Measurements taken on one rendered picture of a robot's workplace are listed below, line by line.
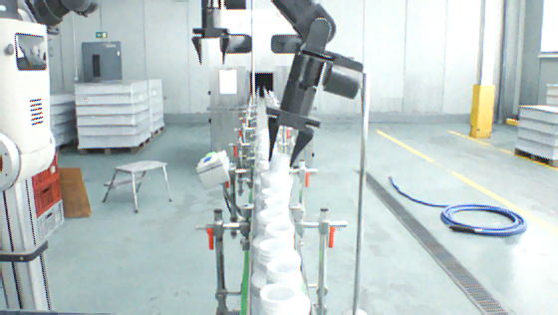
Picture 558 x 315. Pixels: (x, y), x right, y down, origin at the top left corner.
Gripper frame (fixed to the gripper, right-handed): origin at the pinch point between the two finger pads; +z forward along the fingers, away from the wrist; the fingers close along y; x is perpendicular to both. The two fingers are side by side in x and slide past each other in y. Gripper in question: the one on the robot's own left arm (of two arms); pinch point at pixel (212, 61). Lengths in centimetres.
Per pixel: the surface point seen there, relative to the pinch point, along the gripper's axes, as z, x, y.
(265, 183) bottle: 23, 47, -15
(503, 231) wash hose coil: 134, -197, -218
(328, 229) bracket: 33, 46, -27
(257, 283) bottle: 28, 76, -14
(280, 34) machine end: -41, -424, -36
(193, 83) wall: 37, -974, 159
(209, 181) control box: 34.1, 3.4, 1.1
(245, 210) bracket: 29, 46, -11
